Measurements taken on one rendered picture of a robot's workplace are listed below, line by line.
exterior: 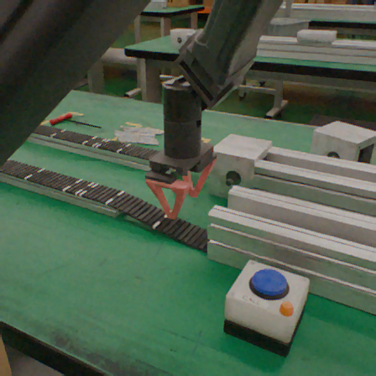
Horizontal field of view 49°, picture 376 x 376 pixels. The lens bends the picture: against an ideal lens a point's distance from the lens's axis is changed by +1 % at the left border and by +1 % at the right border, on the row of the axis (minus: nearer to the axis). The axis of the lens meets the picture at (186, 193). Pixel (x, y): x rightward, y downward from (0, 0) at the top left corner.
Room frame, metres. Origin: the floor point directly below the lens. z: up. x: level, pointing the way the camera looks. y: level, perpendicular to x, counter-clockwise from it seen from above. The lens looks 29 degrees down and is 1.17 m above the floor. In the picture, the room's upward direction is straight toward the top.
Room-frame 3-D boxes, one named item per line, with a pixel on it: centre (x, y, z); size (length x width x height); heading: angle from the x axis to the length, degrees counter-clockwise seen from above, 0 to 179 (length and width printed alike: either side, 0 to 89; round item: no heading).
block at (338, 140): (0.81, -0.32, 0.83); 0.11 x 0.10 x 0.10; 130
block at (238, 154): (0.73, -0.10, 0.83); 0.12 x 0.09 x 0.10; 151
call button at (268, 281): (0.38, -0.10, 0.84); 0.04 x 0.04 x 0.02
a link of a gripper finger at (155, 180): (0.56, 0.02, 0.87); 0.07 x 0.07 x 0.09; 63
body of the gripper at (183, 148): (0.58, 0.01, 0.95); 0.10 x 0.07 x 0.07; 153
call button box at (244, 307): (0.38, -0.10, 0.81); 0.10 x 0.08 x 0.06; 151
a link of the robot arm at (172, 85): (0.59, 0.00, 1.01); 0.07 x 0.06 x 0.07; 151
